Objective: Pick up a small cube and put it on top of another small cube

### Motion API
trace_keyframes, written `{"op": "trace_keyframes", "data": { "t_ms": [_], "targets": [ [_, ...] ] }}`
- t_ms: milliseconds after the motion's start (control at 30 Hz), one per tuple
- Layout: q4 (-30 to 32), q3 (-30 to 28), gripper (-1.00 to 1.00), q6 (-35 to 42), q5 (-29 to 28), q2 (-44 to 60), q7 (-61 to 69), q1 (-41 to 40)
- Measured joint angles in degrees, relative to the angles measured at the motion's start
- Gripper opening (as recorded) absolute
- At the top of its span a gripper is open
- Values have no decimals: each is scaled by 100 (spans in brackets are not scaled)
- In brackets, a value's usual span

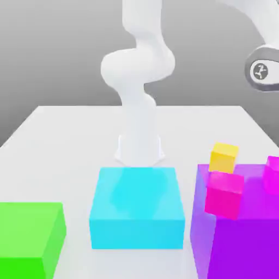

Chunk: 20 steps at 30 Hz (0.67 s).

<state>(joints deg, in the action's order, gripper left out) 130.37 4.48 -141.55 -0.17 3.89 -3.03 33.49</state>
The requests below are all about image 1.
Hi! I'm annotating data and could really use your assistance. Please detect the small yellow cube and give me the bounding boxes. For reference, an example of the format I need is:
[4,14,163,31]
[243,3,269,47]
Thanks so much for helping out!
[208,142,240,174]

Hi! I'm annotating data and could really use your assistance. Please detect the small magenta cube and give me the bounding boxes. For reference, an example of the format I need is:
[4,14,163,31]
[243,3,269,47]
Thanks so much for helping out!
[204,171,245,221]
[262,155,279,195]

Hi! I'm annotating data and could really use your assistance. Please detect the large cyan box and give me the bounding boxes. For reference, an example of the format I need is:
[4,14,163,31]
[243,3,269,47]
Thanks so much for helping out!
[88,167,186,250]

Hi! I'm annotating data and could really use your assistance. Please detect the large green box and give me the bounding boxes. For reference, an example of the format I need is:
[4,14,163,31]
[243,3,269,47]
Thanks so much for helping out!
[0,202,67,279]

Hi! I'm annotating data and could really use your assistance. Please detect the large purple box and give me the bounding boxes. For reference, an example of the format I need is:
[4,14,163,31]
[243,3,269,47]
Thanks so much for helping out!
[190,163,279,279]

